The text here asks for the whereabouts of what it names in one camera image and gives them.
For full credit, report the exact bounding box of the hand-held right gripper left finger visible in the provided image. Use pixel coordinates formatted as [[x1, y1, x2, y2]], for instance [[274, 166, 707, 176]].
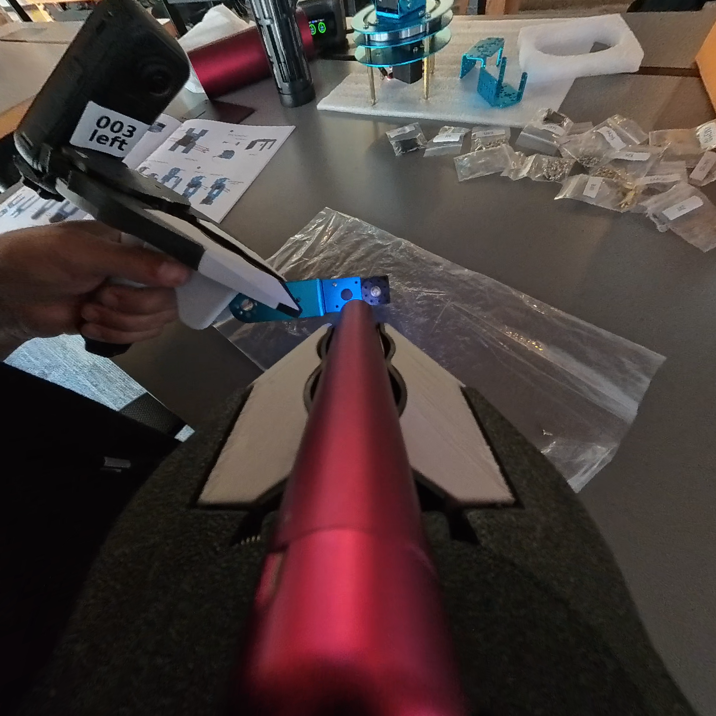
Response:
[[196, 323, 336, 509]]

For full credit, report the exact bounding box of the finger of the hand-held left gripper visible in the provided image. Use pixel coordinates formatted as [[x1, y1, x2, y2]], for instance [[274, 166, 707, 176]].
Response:
[[197, 238, 304, 321], [147, 208, 289, 280]]

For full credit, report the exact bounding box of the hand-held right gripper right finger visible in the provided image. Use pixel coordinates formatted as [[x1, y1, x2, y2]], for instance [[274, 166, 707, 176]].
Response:
[[380, 323, 518, 510]]

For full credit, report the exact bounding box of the blue metal servo bracket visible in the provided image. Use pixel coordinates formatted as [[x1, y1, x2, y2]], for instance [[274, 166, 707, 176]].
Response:
[[226, 274, 391, 324]]

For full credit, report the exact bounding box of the red electric screwdriver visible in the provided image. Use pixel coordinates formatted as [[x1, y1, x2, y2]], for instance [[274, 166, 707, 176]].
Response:
[[238, 301, 468, 716]]

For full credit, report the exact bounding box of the grey desk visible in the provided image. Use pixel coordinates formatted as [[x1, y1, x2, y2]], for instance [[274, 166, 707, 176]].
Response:
[[0, 11, 716, 716]]

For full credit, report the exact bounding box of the person's left hand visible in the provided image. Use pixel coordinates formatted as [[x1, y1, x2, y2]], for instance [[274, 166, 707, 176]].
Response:
[[0, 220, 194, 350]]

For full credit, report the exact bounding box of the beige table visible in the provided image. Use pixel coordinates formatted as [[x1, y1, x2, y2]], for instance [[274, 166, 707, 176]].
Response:
[[0, 22, 107, 135]]

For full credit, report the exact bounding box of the white instruction booklet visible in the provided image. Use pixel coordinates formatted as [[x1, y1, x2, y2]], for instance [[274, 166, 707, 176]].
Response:
[[0, 117, 296, 233]]

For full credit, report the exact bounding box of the clear plastic bag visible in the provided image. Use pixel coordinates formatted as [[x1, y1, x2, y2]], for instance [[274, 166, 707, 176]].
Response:
[[215, 207, 666, 493]]

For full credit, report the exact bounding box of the black mesh chair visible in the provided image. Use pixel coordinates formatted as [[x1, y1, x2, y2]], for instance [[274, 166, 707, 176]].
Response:
[[117, 389, 195, 443]]

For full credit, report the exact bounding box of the red metal tube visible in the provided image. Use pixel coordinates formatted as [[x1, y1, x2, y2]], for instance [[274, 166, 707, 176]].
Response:
[[187, 22, 314, 98]]

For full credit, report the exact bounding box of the black patterned cylinder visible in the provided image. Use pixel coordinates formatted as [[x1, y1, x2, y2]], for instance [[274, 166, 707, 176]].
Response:
[[250, 0, 315, 108]]

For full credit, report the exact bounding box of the person's black clothing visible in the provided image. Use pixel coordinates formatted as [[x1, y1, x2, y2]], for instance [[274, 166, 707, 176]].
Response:
[[0, 361, 194, 716]]

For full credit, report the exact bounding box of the black device green display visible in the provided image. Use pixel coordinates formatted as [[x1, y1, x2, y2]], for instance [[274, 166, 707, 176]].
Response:
[[296, 0, 348, 51]]

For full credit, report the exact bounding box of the white foam sheet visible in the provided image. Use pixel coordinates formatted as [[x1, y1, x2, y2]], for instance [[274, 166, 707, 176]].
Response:
[[317, 50, 577, 126]]

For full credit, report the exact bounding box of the pile of small screw bags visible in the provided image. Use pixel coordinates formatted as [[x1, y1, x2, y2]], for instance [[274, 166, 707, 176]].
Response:
[[386, 109, 716, 252]]

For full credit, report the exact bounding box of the white foam tray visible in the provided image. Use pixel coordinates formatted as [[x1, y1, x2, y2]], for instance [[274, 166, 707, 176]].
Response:
[[517, 14, 645, 87]]

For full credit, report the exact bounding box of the brown cardboard box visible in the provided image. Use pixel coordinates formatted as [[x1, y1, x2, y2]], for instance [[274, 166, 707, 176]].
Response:
[[695, 31, 716, 121]]

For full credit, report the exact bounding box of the blue metal U bracket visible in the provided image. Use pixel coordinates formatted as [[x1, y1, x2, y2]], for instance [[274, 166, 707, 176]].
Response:
[[460, 37, 507, 85], [474, 56, 529, 110]]

